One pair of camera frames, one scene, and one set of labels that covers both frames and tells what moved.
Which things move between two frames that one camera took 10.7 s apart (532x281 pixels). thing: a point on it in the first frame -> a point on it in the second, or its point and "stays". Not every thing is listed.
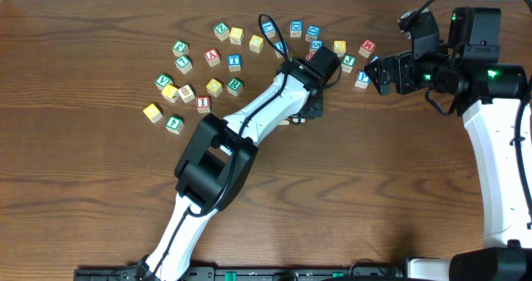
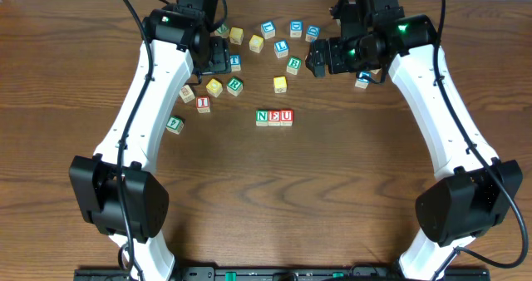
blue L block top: x=268 y=29 stays
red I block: x=203 y=105 stays
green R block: x=234 y=86 stays
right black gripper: x=386 y=74 -> x=317 y=57
